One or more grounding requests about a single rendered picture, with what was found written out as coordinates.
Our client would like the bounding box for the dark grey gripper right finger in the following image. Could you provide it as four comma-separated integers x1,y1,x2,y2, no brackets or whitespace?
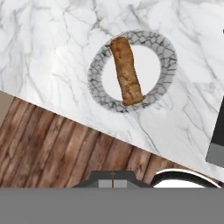
112,171,151,189

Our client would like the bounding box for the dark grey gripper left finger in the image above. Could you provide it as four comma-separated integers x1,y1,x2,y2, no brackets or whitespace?
72,171,114,189

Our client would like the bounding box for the grey and black toaster oven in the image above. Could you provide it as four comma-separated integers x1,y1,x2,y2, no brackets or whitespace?
205,95,224,169

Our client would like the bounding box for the brown baguette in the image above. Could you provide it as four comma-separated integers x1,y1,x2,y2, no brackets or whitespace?
109,36,145,107

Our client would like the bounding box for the white plate with grey mosaic rim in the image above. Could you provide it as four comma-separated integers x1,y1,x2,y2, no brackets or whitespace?
87,29,179,114

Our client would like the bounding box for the white round object with black rim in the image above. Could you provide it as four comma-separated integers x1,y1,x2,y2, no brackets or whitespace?
150,168,222,189

